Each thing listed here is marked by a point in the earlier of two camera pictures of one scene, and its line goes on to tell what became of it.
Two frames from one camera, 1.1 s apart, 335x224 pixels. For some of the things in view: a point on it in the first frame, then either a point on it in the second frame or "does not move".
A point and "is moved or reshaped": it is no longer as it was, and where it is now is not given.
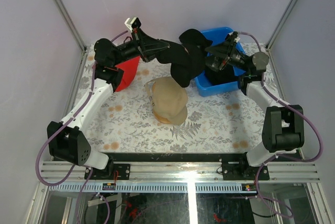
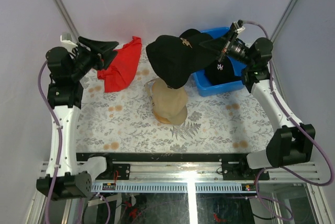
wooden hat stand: x=161 y=119 does not move
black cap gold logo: x=187 y=63 is moved or reshaped
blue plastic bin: x=204 y=89 does not move
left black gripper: x=146 y=46 -> x=106 y=48
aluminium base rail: x=53 y=172 does not move
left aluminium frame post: x=68 y=21 does not move
